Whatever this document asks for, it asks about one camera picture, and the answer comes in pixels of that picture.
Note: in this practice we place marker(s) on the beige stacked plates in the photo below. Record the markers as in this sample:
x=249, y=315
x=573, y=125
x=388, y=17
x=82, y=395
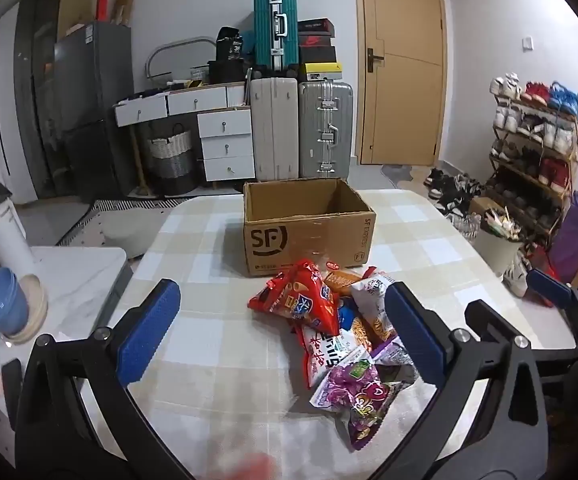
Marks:
x=36, y=305

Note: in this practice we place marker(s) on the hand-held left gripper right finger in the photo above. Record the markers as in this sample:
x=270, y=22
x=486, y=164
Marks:
x=414, y=332

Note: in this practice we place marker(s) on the dark glass cabinet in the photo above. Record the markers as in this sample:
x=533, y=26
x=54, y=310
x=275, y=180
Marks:
x=39, y=110

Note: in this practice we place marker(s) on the blue bowl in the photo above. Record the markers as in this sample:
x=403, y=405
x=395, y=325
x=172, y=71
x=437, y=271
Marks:
x=1, y=305

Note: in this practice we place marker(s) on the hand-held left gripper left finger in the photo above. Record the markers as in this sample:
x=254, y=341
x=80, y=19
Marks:
x=149, y=330

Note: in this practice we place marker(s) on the blue sneakers pair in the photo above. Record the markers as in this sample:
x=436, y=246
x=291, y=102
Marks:
x=565, y=97

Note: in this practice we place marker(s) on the grey refrigerator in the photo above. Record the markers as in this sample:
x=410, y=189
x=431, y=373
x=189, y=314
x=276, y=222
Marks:
x=94, y=110

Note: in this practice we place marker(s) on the black paper bag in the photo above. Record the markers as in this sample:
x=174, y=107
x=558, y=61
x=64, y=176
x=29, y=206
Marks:
x=230, y=45

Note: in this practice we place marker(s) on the black storage box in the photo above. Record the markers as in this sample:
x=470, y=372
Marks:
x=226, y=72

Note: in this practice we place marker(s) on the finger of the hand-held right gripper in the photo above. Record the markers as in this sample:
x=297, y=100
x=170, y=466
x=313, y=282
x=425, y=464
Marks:
x=549, y=287
x=489, y=317

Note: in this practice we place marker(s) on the grey doormat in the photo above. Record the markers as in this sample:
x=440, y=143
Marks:
x=409, y=175

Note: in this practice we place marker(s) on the white light switch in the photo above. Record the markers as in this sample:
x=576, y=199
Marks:
x=528, y=43

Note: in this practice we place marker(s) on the white marble side table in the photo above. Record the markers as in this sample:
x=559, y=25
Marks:
x=79, y=285

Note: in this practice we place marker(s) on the white sneakers pair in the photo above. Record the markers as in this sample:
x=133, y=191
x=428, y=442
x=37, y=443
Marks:
x=505, y=87

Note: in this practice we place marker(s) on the patterned black white rug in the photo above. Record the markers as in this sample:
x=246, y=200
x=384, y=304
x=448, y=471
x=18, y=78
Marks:
x=119, y=205

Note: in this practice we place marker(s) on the white wardrobe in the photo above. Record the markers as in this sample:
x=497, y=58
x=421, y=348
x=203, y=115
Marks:
x=16, y=110

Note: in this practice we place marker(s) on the red paper bag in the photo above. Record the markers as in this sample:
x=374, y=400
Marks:
x=103, y=7

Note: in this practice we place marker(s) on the wooden shoe rack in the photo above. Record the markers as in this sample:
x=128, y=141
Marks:
x=534, y=175

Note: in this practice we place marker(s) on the woven laundry basket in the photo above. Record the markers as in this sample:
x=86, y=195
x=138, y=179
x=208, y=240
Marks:
x=169, y=160

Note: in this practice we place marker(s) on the white stick snack bag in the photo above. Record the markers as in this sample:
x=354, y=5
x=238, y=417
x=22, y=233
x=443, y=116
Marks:
x=319, y=355

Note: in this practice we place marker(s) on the plain black shoe box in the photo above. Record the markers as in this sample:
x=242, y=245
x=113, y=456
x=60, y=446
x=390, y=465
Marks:
x=318, y=55

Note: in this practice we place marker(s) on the teal hard suitcase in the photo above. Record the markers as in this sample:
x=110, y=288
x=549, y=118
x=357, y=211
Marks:
x=269, y=30

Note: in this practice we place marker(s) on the beige hard suitcase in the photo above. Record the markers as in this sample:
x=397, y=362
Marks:
x=274, y=130

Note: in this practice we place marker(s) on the wooden door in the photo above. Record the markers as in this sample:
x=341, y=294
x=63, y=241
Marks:
x=404, y=110

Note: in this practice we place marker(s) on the slim brown carton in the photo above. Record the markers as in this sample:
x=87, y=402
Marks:
x=124, y=7

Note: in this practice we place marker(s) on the white drawer desk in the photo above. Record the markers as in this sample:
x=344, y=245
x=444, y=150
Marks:
x=226, y=145

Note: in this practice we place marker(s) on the brown cardboard box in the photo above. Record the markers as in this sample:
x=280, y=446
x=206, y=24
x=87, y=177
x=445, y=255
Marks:
x=309, y=245

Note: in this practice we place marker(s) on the red sneakers pair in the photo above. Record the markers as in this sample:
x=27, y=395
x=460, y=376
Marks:
x=536, y=91

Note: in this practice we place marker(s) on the oval mirror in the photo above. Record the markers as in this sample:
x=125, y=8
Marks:
x=179, y=57

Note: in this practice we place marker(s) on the white trash bin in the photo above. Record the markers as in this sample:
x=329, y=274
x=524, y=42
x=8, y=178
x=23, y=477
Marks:
x=496, y=252

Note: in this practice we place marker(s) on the black shoe box red stripe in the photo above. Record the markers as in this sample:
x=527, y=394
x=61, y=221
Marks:
x=315, y=26

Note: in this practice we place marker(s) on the silver hard suitcase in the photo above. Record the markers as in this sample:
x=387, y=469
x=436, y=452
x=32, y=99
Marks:
x=314, y=115

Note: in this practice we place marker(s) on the checked tablecloth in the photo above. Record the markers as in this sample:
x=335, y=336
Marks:
x=209, y=280

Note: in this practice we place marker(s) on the yellow and black shoe box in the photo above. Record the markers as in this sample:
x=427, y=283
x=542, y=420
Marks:
x=321, y=71

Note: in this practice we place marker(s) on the group of assorted sneakers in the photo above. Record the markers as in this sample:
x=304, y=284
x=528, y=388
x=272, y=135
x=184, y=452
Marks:
x=449, y=190

